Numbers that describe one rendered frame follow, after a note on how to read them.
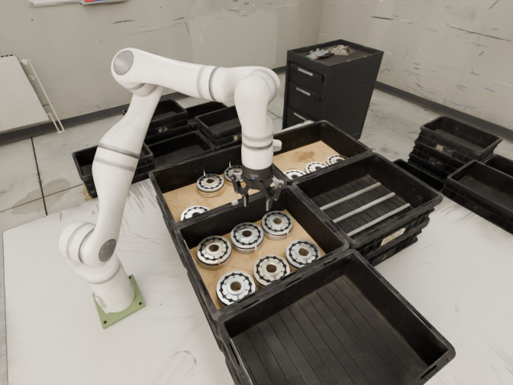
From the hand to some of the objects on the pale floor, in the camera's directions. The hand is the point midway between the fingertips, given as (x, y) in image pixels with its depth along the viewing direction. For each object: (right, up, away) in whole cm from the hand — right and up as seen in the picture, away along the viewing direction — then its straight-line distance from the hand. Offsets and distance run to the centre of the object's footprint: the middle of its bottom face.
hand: (256, 202), depth 78 cm
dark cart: (+61, +45, +202) cm, 216 cm away
